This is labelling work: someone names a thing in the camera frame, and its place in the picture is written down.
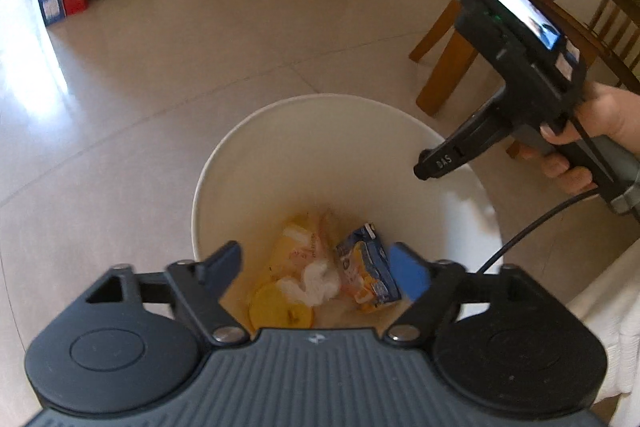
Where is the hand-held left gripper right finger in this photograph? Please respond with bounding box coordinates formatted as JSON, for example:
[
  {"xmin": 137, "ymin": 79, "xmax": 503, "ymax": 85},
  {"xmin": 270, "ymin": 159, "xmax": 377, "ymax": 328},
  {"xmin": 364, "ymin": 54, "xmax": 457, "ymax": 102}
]
[{"xmin": 385, "ymin": 242, "xmax": 566, "ymax": 344}]

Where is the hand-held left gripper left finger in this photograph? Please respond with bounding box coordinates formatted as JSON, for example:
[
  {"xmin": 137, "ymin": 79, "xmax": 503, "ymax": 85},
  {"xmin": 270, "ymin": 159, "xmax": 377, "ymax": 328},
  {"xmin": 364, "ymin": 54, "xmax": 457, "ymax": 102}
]
[{"xmin": 86, "ymin": 241, "xmax": 251, "ymax": 347}]

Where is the blue snack wrapper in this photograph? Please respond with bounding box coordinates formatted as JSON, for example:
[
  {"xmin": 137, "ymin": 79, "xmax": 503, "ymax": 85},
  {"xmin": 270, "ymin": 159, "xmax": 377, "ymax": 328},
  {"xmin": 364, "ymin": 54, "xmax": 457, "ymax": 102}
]
[{"xmin": 334, "ymin": 222, "xmax": 403, "ymax": 313}]

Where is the white tissue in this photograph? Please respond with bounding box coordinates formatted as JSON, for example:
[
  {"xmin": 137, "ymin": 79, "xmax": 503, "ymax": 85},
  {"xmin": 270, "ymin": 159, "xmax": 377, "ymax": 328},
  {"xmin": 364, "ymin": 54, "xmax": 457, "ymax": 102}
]
[{"xmin": 277, "ymin": 257, "xmax": 346, "ymax": 308}]

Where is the white plastic bin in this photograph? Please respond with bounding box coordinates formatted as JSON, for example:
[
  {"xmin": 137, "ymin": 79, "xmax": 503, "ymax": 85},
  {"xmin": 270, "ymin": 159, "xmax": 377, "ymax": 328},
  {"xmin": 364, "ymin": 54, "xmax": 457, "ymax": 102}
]
[{"xmin": 191, "ymin": 93, "xmax": 503, "ymax": 333}]

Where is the person's right hand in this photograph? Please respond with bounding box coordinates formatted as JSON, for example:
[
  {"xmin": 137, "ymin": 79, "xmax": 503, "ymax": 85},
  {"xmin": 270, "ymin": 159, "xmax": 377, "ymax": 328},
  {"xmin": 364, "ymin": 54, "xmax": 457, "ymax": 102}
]
[{"xmin": 519, "ymin": 82, "xmax": 640, "ymax": 196}]

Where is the wooden chair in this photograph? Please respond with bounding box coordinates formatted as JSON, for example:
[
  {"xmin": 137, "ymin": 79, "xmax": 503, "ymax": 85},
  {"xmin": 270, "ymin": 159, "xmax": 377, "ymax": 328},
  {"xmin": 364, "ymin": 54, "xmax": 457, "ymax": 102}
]
[{"xmin": 409, "ymin": 0, "xmax": 640, "ymax": 158}]

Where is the person's white clothing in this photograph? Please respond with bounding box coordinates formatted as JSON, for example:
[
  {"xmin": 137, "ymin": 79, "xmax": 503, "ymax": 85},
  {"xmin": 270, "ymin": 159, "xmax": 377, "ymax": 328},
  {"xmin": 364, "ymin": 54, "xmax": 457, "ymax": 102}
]
[{"xmin": 565, "ymin": 252, "xmax": 640, "ymax": 427}]

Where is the black cable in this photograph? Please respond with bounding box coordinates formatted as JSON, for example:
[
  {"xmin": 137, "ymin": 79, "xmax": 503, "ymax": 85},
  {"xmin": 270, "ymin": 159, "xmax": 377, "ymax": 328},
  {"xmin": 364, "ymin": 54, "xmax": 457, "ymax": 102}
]
[{"xmin": 477, "ymin": 189, "xmax": 601, "ymax": 275}]

